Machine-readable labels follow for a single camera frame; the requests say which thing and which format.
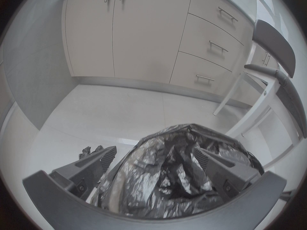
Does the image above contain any beige floor cabinet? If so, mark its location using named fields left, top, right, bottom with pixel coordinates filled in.
left=61, top=0, right=279, bottom=110

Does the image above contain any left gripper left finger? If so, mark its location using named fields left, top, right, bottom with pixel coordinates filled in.
left=49, top=146, right=117, bottom=201

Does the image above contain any crumpled black plastic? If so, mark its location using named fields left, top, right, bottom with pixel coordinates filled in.
left=79, top=145, right=104, bottom=160

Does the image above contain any black plastic bag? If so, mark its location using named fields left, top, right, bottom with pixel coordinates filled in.
left=96, top=123, right=265, bottom=219

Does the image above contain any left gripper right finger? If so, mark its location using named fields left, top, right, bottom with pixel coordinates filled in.
left=193, top=148, right=262, bottom=201

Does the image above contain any grey padded white chair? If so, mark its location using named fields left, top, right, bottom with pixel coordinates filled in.
left=213, top=19, right=307, bottom=153

